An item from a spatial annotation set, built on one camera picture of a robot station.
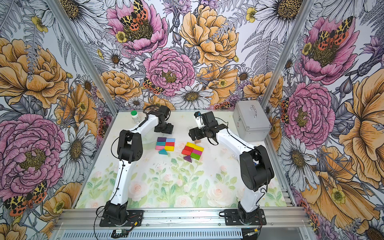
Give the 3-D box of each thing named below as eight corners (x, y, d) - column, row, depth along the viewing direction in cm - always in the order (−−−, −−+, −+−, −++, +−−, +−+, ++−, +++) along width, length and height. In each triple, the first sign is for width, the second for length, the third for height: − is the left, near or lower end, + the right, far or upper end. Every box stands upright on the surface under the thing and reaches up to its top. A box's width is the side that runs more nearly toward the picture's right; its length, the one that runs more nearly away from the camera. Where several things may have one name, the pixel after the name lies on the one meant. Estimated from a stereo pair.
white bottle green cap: (135, 124, 113) (131, 117, 107) (133, 118, 117) (130, 111, 111) (140, 123, 114) (137, 116, 108) (138, 116, 118) (135, 109, 112)
